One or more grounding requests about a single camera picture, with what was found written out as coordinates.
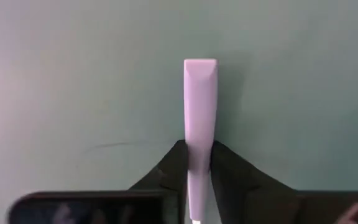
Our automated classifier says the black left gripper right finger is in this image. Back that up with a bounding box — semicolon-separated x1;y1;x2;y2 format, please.
209;140;358;224

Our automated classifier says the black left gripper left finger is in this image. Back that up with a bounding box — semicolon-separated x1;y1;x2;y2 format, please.
7;139;190;224

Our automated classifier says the light blue-handled spoon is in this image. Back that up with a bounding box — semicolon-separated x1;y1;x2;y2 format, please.
183;58;219;224

